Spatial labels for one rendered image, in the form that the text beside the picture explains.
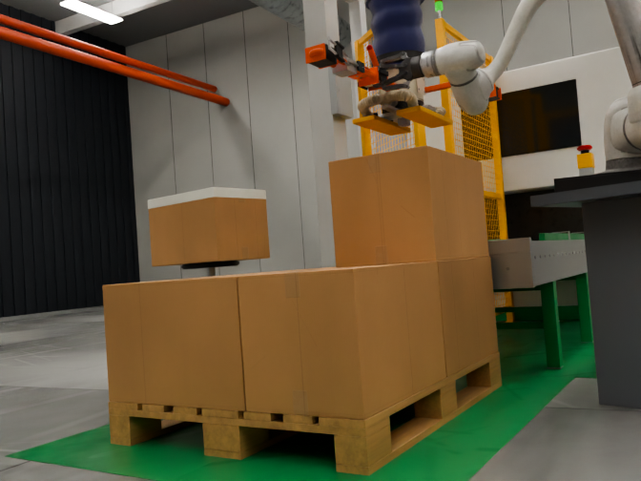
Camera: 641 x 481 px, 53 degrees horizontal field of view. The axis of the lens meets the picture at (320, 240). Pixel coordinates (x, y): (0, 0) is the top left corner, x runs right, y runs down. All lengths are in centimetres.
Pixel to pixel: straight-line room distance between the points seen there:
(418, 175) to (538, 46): 1007
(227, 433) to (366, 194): 96
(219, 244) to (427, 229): 157
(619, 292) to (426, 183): 75
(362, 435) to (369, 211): 90
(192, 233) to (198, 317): 168
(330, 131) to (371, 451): 260
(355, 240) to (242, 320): 64
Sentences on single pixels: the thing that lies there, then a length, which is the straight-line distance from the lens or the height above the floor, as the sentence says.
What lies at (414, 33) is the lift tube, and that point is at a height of 143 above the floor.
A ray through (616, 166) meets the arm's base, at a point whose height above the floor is 82.
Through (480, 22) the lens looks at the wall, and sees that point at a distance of 1265.
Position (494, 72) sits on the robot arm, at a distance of 244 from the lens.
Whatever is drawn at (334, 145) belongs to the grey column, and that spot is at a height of 128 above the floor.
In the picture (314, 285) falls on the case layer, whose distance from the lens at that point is 178.
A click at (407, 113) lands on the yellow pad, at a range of 248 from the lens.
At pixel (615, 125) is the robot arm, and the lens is 249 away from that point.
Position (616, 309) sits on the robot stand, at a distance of 245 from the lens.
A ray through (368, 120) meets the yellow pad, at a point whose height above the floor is 110.
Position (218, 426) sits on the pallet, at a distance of 206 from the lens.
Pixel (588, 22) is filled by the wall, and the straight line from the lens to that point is 1225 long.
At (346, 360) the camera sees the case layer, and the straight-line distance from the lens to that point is 176.
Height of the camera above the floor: 56
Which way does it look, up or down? 2 degrees up
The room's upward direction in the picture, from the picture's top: 4 degrees counter-clockwise
